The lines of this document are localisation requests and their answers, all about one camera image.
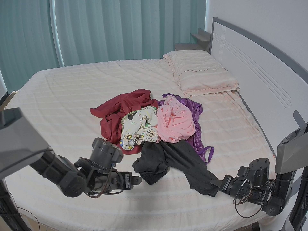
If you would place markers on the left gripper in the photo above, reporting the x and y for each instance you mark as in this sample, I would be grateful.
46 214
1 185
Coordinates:
122 180

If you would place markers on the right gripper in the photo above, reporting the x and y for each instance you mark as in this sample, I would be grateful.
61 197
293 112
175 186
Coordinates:
228 183

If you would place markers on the black trousers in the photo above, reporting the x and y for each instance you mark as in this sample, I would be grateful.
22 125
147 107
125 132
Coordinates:
182 160

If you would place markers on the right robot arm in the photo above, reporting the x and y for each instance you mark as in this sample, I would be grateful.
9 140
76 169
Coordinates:
284 157

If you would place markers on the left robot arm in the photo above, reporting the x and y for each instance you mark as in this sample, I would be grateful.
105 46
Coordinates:
60 174

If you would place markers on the bed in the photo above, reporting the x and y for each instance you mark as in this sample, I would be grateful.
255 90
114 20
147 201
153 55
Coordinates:
72 92

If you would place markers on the white printed pyjama top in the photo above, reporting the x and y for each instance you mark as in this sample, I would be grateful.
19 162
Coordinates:
137 126

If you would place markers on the red garment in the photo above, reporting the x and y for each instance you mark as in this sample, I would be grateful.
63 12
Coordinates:
120 102

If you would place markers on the pink garment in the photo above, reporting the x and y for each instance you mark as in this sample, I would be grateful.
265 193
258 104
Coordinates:
175 121

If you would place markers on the purple satin garment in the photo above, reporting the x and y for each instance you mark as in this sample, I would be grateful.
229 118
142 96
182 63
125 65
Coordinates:
197 109

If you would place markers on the cream pillow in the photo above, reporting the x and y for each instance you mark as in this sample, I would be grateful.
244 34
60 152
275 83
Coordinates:
204 73

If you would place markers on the grey bedside table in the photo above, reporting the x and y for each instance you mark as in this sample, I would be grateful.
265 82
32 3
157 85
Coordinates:
190 46

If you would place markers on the blue-green curtain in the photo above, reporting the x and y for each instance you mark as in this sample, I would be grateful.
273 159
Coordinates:
24 32
132 20

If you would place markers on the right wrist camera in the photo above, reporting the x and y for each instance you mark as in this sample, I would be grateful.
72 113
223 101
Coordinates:
243 171

